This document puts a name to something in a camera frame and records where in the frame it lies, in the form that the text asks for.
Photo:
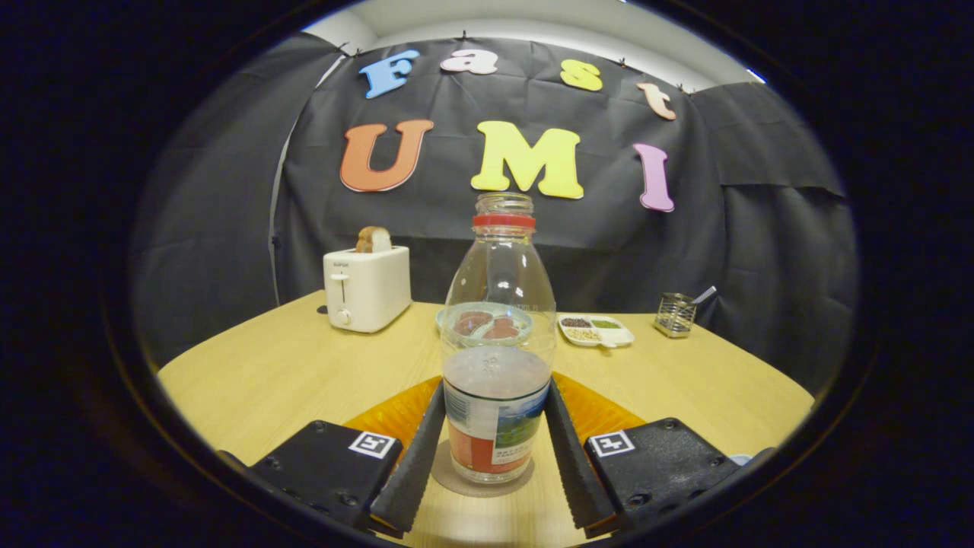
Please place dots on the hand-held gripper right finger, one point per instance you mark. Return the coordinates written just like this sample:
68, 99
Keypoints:
578, 472

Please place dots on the white divided dish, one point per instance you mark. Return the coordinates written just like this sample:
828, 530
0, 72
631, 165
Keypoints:
620, 335

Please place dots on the pale grey cup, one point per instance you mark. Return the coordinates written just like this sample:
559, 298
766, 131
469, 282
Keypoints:
741, 460

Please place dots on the pale green plate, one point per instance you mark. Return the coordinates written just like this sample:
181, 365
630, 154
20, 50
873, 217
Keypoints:
525, 323

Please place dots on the round brown coaster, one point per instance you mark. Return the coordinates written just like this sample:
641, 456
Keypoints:
441, 476

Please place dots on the clear plastic juice bottle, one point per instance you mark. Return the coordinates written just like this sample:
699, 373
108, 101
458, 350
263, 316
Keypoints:
498, 266

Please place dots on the black backdrop cloth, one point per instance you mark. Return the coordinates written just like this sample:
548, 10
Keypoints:
723, 251

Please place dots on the brown meat piece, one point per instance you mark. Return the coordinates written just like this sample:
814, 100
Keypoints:
502, 330
472, 322

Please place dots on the white toaster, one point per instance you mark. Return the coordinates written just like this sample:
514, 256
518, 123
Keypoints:
369, 289

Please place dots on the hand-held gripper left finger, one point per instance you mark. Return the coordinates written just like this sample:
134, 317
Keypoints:
411, 472

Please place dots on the small ceiling light panel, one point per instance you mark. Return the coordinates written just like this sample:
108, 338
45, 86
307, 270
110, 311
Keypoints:
755, 75

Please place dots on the bread slice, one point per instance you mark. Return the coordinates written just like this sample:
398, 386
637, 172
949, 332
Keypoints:
373, 240

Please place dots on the wooden table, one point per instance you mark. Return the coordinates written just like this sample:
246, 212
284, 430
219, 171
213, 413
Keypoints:
266, 380

